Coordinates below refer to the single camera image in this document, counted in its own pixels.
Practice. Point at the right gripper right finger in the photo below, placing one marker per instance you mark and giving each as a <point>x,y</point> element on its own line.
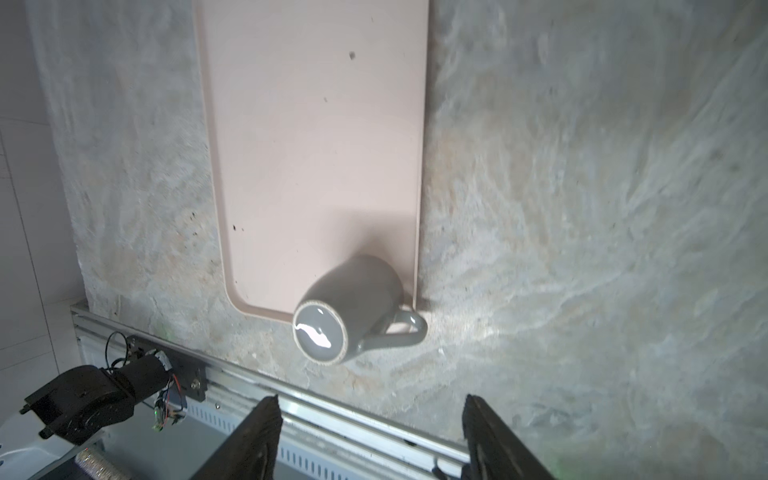
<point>495,451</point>

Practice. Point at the aluminium mounting rail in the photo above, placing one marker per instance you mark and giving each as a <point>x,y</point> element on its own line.
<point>320,437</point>

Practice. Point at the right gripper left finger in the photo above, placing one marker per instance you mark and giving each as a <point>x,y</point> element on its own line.
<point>251,451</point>

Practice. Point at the grey mug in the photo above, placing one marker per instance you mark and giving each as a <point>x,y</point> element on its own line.
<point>358,306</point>

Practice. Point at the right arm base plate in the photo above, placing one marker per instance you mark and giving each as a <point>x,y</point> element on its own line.
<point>83,400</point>

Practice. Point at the beige rectangular tray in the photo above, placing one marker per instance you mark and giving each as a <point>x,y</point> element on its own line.
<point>315,118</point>

